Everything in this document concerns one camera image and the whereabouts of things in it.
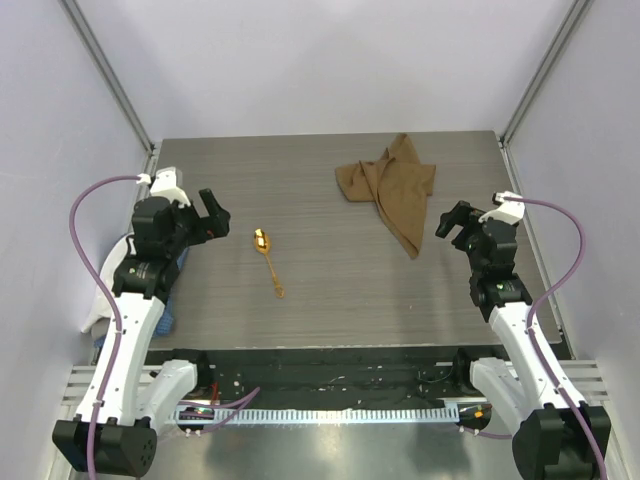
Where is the gold spoon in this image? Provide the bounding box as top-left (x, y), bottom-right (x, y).
top-left (253, 228), bottom-right (285, 299)

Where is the brown cloth napkin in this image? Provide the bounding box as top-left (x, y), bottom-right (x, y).
top-left (335, 133), bottom-right (436, 259)

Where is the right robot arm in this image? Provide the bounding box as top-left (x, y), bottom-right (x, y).
top-left (436, 192), bottom-right (611, 479)

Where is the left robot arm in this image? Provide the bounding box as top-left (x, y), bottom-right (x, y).
top-left (52, 189), bottom-right (230, 477)

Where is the white cloth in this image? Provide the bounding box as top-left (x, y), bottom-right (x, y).
top-left (81, 234), bottom-right (128, 334)

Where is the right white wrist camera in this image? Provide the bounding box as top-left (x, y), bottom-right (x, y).
top-left (479, 191), bottom-right (525, 225)

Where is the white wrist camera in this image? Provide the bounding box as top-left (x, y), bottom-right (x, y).
top-left (136, 167), bottom-right (191, 208)
top-left (479, 191), bottom-right (525, 225)

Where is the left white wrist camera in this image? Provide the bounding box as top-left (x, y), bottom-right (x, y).
top-left (136, 167), bottom-right (191, 208)

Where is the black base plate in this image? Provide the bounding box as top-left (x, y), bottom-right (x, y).
top-left (144, 347), bottom-right (506, 409)

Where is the aluminium front rail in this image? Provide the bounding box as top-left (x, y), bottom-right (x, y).
top-left (61, 360), bottom-right (609, 406)

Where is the slotted cable duct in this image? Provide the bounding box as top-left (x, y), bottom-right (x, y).
top-left (173, 406), bottom-right (459, 426)

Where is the right aluminium frame post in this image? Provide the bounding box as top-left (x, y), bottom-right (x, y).
top-left (498, 0), bottom-right (594, 148)

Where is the aluminium frame post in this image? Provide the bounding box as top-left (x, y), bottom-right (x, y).
top-left (59, 0), bottom-right (154, 155)
top-left (498, 0), bottom-right (594, 148)

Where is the left aluminium frame post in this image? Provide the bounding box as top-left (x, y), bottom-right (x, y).
top-left (59, 0), bottom-right (154, 155)

